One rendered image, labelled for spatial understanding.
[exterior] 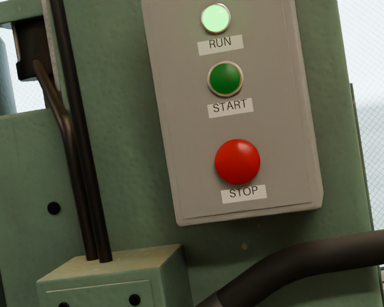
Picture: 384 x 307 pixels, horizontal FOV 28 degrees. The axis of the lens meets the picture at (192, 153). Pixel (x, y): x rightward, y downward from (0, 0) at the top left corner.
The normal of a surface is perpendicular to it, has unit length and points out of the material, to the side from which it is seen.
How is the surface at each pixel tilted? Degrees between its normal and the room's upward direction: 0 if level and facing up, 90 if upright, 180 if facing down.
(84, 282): 90
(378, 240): 53
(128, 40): 90
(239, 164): 90
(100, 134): 90
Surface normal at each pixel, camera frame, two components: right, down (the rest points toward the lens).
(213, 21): -0.21, 0.14
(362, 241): -0.23, -0.54
